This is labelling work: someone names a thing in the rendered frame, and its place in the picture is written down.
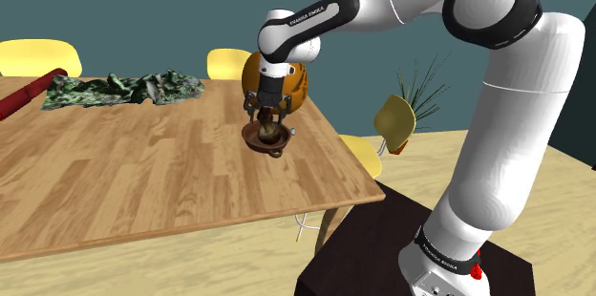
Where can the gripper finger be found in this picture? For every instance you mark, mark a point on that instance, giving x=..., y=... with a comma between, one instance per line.
x=287, y=104
x=249, y=102

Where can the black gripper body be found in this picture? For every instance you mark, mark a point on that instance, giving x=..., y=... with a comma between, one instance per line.
x=271, y=88

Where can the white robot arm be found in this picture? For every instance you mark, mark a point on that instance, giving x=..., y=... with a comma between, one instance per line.
x=507, y=146

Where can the orange ball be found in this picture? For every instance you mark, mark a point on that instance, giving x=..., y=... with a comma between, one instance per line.
x=298, y=85

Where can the olive brown round object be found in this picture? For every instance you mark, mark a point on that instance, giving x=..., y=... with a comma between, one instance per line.
x=270, y=134

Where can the yellow chair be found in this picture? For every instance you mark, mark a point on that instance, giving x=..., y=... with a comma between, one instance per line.
x=226, y=62
x=37, y=57
x=395, y=123

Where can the wooden table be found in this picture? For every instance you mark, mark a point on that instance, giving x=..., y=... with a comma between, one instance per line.
x=139, y=169

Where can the green crumpled cloth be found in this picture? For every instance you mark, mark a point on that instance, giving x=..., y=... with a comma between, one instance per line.
x=121, y=88

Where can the green spiky plant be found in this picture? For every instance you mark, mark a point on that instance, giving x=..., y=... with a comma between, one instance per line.
x=426, y=95

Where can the dark robot stand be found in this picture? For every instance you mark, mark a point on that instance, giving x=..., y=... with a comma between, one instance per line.
x=363, y=248

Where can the red cylinder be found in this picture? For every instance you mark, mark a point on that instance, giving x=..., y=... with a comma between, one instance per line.
x=28, y=92

